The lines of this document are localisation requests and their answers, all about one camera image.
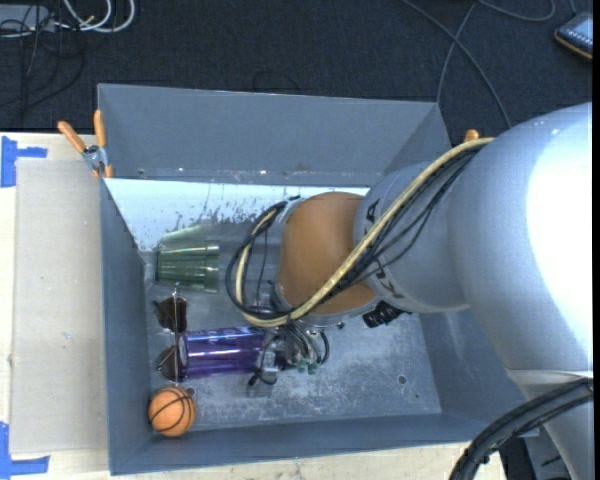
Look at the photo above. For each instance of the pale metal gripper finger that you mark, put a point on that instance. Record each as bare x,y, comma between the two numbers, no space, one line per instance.
260,387

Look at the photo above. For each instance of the clear purple bottle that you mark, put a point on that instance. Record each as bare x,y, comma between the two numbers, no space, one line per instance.
220,350

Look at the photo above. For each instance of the orange toy basketball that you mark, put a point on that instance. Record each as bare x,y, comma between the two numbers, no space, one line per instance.
171,412

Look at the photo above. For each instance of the dark brown sunglasses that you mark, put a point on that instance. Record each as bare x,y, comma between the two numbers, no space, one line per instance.
172,314

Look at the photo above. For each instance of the clear green cup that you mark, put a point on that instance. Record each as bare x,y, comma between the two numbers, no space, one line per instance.
187,270

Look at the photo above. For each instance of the grey metal bin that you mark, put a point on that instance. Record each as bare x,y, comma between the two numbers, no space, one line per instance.
260,133

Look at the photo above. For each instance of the pale flat board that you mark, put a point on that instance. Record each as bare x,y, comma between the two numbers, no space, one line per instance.
55,308

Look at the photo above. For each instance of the black cylinder on white bracket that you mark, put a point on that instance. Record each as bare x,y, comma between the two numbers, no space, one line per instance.
380,315

